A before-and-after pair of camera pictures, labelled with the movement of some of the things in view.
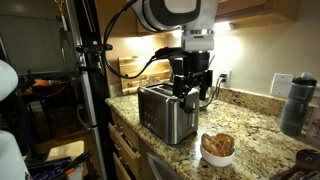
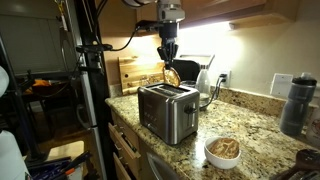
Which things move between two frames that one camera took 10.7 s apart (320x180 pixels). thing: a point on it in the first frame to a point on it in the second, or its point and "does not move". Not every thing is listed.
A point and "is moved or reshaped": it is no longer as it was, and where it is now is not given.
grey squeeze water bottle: (294, 109) does not move
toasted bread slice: (211, 145) to (171, 77)
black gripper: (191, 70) to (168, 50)
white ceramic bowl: (215, 160) is moved or reshaped
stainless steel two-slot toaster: (161, 115) does not move
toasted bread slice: (224, 143) is moved or reshaped
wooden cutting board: (157, 71) does not move
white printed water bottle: (312, 135) does not move
